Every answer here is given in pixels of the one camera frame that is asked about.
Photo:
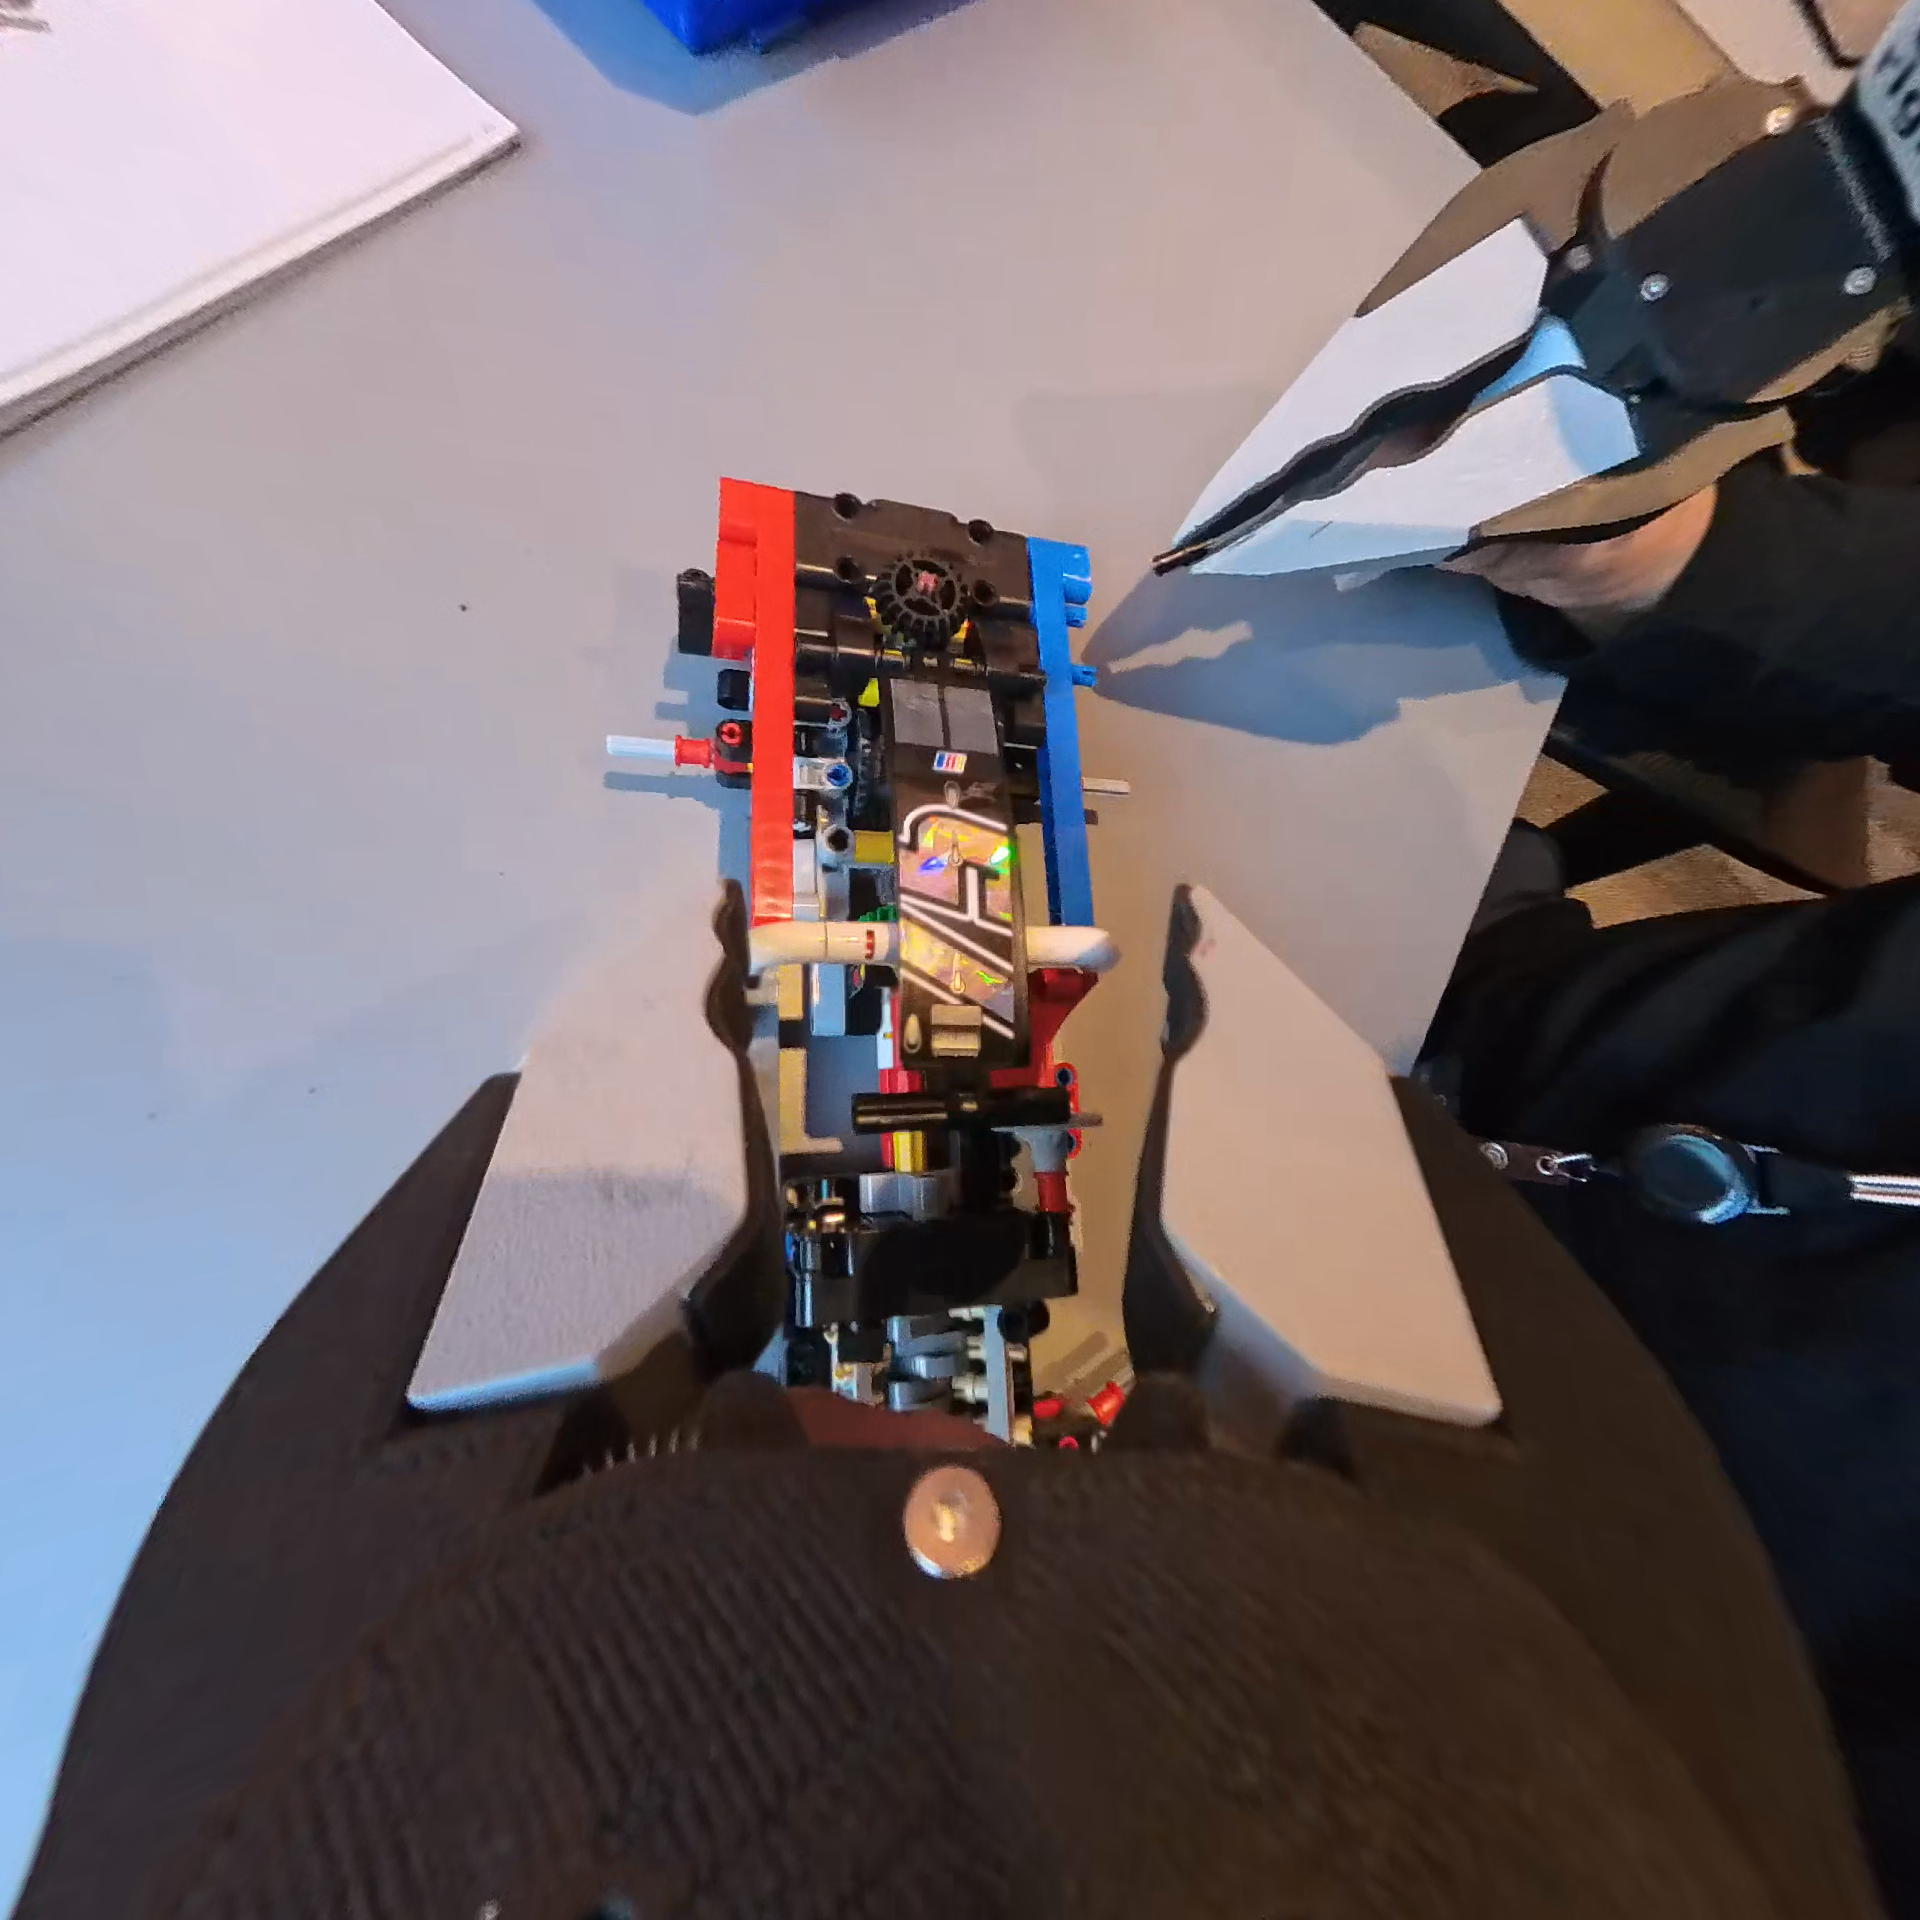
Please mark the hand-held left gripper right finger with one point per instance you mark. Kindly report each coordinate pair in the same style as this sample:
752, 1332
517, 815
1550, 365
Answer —
1321, 1199

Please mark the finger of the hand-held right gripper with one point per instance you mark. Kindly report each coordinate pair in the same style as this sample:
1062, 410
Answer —
1409, 352
1471, 480

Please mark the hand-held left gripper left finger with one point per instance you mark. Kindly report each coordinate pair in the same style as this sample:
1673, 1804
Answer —
601, 1199

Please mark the toy brick car model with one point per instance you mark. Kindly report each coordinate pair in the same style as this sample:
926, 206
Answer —
960, 841

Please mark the blue storage bin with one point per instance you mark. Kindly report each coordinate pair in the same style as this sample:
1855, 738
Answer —
752, 18

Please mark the instruction booklet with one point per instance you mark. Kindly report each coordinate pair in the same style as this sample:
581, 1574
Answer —
179, 165

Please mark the person's right forearm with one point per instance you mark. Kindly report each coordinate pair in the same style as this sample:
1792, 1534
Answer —
1771, 602

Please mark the grey desk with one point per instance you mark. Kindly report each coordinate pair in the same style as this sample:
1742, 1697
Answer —
375, 752

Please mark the person's right hand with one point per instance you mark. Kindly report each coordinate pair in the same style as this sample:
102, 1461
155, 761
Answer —
1607, 556

